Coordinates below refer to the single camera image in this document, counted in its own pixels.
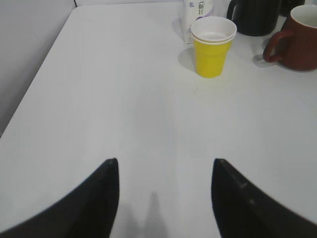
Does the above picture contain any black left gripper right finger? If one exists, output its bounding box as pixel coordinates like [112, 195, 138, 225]
[211, 158, 317, 238]

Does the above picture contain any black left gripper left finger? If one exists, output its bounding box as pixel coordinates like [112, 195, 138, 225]
[0, 158, 119, 238]

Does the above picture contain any yellow paper cup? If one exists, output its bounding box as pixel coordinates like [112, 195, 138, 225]
[191, 16, 237, 78]

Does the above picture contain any red ceramic mug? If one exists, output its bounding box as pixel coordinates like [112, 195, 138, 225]
[263, 5, 317, 71]

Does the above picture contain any black ceramic mug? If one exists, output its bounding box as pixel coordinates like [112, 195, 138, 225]
[226, 0, 282, 36]

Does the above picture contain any white yogurt drink bottle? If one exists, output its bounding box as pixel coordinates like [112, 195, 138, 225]
[182, 0, 214, 44]

